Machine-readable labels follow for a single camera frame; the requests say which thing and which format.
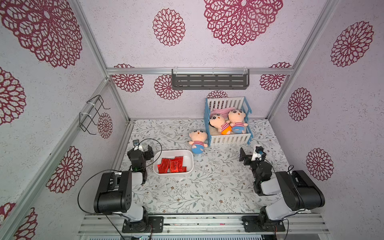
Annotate red tea bag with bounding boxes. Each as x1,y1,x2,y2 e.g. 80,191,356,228
175,156,187,173
158,158,171,174
169,159,178,173

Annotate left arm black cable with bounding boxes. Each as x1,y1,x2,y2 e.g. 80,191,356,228
77,137,163,240

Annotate aluminium front rail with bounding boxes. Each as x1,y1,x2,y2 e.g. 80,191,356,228
76,214,330,238

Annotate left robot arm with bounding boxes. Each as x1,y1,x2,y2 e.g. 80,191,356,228
94,145,154,228

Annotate blue white toy crib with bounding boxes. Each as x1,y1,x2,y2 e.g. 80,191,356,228
204,97,253,146

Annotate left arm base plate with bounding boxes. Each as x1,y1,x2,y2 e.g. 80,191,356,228
122,217,164,234

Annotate white plastic storage box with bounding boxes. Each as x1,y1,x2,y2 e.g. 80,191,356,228
153,150,194,177

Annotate black wire wall rack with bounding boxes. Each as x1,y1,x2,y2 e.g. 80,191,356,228
78,95,111,135

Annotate pink pillow in crib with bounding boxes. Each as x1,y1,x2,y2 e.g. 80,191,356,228
210,107,236,118

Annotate plush doll blue pants outside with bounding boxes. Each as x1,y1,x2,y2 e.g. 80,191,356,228
189,130,208,154

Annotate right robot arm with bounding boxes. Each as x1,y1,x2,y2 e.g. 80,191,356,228
239,146,325,229

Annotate grey wall shelf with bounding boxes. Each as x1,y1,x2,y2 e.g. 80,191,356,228
171,69,250,90

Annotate plush doll orange pants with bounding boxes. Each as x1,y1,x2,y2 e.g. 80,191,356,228
209,114,232,135

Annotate plush doll blue pants crib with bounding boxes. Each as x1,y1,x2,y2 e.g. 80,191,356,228
228,109,248,134

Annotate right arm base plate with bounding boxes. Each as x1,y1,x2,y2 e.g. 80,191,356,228
242,216,286,233

